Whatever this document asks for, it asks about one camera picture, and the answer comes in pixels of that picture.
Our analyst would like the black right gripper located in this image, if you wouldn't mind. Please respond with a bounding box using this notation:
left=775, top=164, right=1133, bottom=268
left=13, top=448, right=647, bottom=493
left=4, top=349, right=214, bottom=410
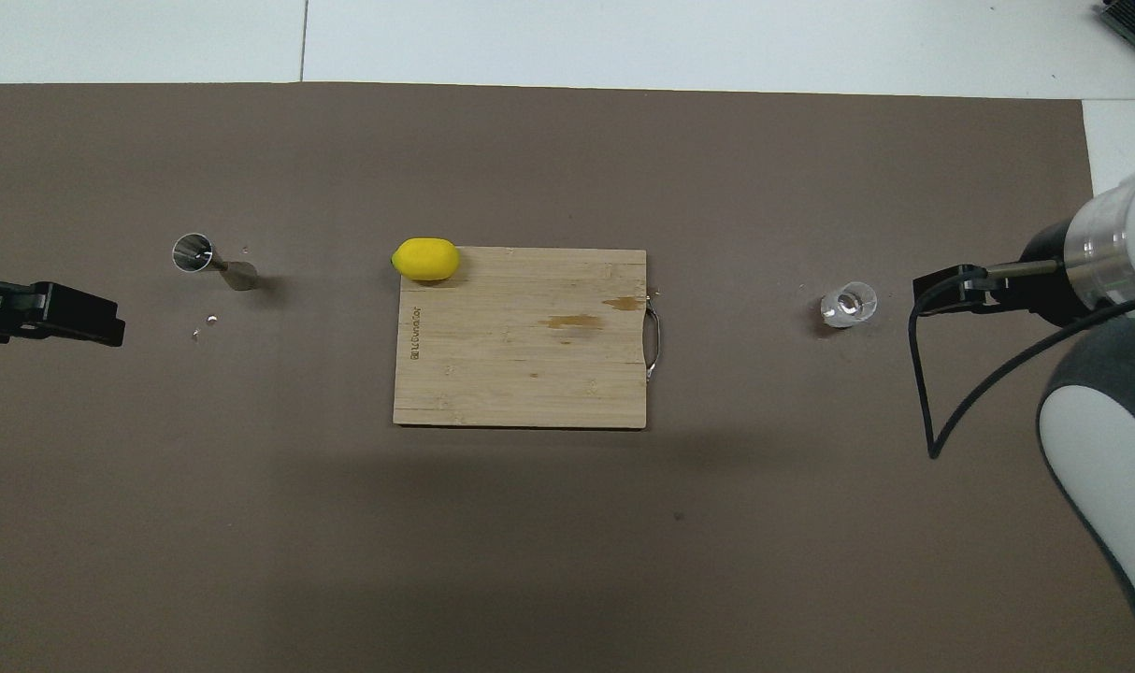
left=913, top=220, right=1092, bottom=328

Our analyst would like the clear glass cup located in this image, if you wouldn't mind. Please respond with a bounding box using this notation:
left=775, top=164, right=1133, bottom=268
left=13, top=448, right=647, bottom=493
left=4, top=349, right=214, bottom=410
left=819, top=280, right=879, bottom=329

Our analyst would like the steel double jigger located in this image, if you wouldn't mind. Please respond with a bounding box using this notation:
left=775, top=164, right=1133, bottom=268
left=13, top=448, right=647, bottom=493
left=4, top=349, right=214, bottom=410
left=172, top=233, right=260, bottom=293

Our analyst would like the yellow lemon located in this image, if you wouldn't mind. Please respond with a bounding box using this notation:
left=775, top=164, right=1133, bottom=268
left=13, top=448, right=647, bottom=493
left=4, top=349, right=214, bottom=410
left=391, top=237, right=461, bottom=283

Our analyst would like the bamboo cutting board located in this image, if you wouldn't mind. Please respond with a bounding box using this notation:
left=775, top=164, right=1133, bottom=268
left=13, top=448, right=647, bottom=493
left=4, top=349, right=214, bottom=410
left=393, top=247, right=663, bottom=430

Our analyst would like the brown table mat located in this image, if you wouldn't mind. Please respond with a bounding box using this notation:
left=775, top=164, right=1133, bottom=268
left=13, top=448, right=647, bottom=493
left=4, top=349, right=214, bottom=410
left=0, top=82, right=1135, bottom=673

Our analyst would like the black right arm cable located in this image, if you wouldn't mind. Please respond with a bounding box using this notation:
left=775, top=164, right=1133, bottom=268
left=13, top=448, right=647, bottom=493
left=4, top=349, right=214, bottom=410
left=909, top=262, right=1135, bottom=460

